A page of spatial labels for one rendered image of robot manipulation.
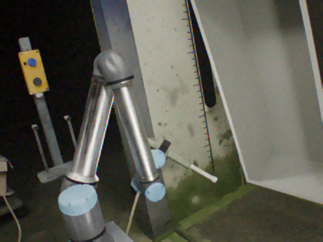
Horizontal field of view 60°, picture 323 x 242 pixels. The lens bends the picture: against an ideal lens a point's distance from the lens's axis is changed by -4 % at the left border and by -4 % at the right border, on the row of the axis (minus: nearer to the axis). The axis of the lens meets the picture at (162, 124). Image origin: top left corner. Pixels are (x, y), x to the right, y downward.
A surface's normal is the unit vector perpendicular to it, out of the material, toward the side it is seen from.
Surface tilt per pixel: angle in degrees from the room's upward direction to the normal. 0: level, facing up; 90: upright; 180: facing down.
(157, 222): 90
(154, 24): 90
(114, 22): 90
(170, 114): 90
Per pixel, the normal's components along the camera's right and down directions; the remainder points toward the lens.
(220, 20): 0.57, 0.08
